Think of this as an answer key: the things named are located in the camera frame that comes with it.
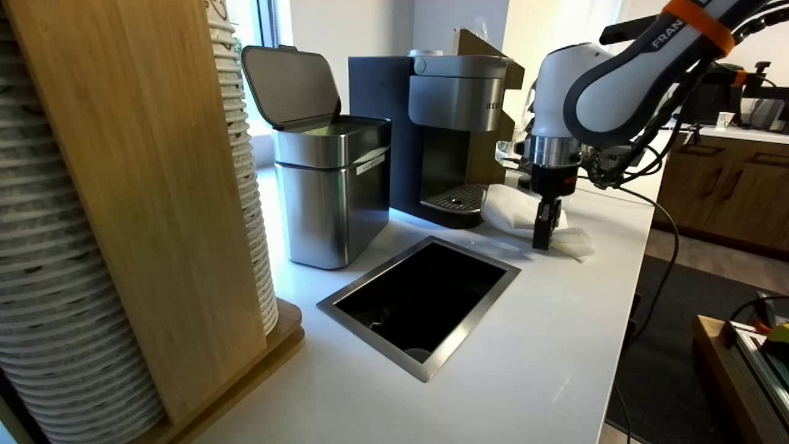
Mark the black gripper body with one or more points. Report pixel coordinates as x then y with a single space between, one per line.
554 184

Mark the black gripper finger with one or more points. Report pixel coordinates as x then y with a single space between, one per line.
543 232

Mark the white paper tissue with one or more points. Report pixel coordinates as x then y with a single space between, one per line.
516 213

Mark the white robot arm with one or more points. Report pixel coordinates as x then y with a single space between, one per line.
596 110

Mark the steel counter trash chute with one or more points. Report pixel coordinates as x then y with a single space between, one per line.
421 303

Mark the black coffee machine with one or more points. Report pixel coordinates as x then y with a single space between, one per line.
432 110

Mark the wooden cabinet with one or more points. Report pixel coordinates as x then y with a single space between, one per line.
731 191

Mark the dark floor mat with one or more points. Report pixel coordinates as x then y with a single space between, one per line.
659 392

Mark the steel countertop trash can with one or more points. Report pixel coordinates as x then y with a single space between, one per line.
335 168

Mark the wooden side table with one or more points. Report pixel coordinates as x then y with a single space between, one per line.
744 387

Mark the bamboo cup holder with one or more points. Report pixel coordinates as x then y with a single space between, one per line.
134 100

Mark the left white lid stack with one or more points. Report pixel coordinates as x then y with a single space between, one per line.
66 339

